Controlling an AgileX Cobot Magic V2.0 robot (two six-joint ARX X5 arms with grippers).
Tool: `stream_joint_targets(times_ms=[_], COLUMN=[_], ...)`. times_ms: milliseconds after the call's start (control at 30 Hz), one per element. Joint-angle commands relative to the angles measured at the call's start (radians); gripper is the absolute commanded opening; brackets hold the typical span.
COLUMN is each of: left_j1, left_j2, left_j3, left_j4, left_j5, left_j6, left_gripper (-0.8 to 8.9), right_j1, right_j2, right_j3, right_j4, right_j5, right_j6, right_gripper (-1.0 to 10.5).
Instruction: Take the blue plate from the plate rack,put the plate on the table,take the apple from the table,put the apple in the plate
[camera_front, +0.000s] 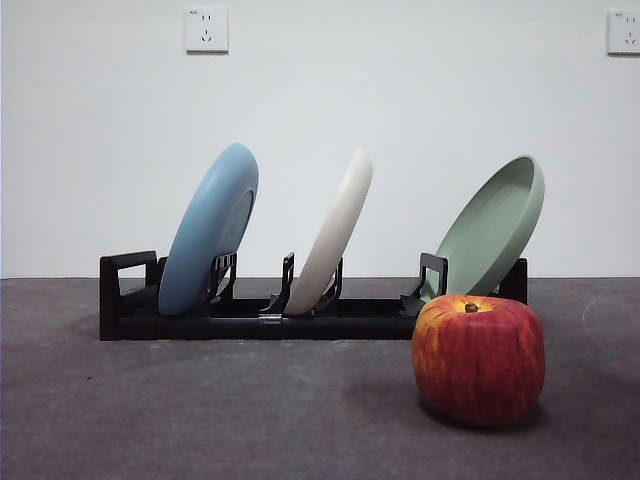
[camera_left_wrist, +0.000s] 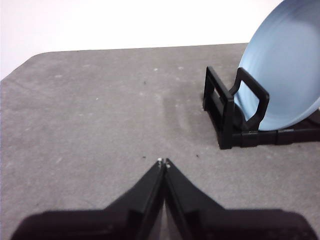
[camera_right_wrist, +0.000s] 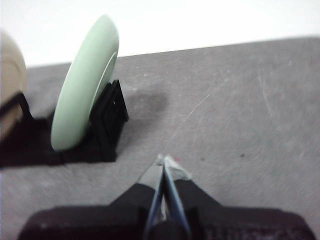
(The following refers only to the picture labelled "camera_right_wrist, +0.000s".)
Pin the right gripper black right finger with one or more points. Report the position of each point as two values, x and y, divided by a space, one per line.
190 195

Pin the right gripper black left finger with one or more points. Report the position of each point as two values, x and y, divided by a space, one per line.
140 195

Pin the black plate rack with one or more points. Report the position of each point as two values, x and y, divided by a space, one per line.
105 130

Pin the pale green plate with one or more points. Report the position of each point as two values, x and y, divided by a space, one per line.
82 87

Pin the cream white plate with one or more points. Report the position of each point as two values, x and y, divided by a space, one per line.
10 75

